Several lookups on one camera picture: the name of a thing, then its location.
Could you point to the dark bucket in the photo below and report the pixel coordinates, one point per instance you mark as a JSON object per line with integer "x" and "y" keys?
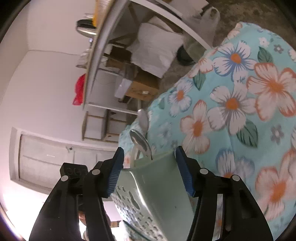
{"x": 185, "y": 55}

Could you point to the green perforated utensil holder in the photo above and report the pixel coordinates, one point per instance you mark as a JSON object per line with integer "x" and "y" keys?
{"x": 157, "y": 197}

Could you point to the steel electric kettle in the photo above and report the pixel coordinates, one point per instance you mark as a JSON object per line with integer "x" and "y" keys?
{"x": 84, "y": 26}

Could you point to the white wrapped foam box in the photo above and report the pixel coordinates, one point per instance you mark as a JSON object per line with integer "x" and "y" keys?
{"x": 122, "y": 89}

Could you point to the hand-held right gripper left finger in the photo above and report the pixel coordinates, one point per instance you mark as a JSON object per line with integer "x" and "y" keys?
{"x": 114, "y": 172}

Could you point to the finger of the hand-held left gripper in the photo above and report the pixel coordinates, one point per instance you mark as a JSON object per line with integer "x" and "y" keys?
{"x": 72, "y": 170}

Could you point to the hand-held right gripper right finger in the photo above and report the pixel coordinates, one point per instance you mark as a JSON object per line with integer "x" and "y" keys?
{"x": 185, "y": 173}

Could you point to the white sack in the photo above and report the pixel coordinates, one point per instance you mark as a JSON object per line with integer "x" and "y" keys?
{"x": 155, "y": 48}

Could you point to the metal spoon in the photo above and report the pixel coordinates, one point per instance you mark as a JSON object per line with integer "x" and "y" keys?
{"x": 140, "y": 141}
{"x": 142, "y": 120}

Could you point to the clear plastic bag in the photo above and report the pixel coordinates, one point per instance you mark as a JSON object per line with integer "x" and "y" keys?
{"x": 204, "y": 23}

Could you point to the white panel door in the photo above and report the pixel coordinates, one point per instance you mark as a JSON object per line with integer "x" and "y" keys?
{"x": 46, "y": 157}

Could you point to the wooden chair dark seat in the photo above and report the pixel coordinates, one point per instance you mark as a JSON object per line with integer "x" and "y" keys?
{"x": 94, "y": 126}

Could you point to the floral tablecloth table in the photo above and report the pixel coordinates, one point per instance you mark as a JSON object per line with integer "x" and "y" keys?
{"x": 231, "y": 104}

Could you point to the brown cardboard box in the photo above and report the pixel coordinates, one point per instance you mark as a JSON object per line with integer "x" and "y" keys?
{"x": 138, "y": 88}

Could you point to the red plastic bag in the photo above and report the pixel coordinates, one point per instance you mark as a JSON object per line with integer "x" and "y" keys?
{"x": 79, "y": 89}

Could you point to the long white table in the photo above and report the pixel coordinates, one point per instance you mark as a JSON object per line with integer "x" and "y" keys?
{"x": 97, "y": 51}

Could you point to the yellow bag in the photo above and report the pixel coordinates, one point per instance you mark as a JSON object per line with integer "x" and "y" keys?
{"x": 98, "y": 14}

